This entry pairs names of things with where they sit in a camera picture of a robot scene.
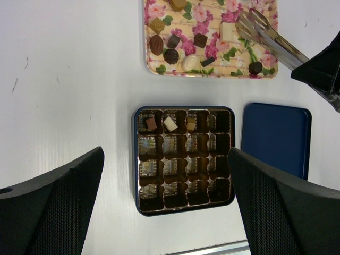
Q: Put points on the small black bar chocolate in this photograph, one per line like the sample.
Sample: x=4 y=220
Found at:
x=207 y=61

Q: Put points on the blue box lid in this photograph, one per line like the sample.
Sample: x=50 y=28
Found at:
x=279 y=136

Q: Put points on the aluminium frame rail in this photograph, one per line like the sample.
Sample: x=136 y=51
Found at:
x=239 y=247

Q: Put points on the dark round chocolate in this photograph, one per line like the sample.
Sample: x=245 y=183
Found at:
x=255 y=68

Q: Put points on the dark brown cube chocolate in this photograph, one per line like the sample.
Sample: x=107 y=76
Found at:
x=173 y=41

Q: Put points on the tan fluted chocolate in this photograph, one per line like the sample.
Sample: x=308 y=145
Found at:
x=177 y=5

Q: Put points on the tan leaf chocolate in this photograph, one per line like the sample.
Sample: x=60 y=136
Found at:
x=157 y=25

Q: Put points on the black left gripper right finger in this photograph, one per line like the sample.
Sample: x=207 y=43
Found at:
x=281 y=213

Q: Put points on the dark square chocolate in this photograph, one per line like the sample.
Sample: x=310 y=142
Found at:
x=200 y=40

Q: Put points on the caramel chocolate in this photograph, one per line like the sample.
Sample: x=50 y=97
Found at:
x=190 y=124

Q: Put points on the dark rose chocolate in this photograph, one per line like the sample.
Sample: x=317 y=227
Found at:
x=171 y=56

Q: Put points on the blue chocolate box with tray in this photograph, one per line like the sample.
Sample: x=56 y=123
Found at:
x=181 y=170

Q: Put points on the white oval chocolate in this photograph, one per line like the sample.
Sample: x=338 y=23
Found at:
x=189 y=62

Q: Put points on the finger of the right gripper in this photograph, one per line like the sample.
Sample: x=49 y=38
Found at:
x=322 y=71

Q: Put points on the pink brown chocolate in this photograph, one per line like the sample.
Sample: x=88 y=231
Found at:
x=151 y=123

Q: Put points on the floral serving tray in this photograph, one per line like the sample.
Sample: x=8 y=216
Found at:
x=232 y=59

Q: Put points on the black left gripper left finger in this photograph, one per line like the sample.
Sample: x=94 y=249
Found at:
x=50 y=213

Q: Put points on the white rectangular chocolate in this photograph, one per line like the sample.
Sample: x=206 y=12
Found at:
x=227 y=32

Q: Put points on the brown oval chocolate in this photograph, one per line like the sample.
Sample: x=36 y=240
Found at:
x=156 y=45

